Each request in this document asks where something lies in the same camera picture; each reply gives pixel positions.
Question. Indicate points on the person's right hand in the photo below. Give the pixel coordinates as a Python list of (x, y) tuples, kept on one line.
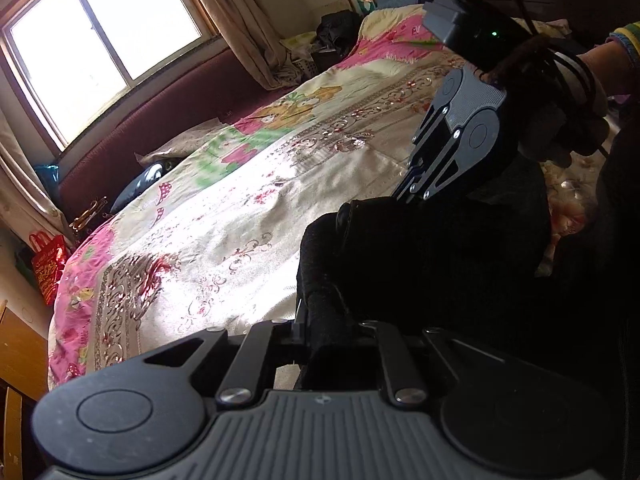
[(580, 110)]

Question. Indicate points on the beige curtain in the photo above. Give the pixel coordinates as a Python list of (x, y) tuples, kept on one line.
[(30, 195), (240, 15)]

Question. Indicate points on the black clothing pile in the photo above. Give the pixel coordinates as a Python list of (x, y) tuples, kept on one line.
[(340, 32)]

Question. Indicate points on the window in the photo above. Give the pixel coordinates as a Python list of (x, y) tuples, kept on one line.
[(100, 35)]

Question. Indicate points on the gold metal rack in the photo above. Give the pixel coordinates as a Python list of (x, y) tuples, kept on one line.
[(90, 214)]

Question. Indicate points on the black pants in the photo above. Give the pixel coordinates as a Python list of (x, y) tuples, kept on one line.
[(425, 255)]

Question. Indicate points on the wooden cabinet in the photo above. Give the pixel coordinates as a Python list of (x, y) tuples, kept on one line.
[(20, 360)]

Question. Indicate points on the blue plastic bag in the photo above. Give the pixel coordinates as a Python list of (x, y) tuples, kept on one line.
[(47, 174)]

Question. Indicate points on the red gift bag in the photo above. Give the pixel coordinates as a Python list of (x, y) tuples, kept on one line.
[(47, 270)]

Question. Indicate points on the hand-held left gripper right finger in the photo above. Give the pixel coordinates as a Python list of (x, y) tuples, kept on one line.
[(395, 360)]

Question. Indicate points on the person's right forearm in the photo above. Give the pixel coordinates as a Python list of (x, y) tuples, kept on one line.
[(620, 55)]

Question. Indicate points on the dark red headboard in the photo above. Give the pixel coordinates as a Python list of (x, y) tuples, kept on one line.
[(150, 120)]

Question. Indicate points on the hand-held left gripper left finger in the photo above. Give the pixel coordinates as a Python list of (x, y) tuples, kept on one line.
[(257, 360)]

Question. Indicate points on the floral satin bedspread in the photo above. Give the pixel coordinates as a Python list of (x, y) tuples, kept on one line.
[(250, 200)]

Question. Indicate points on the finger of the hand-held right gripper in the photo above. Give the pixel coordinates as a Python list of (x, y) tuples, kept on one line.
[(450, 180), (422, 155)]

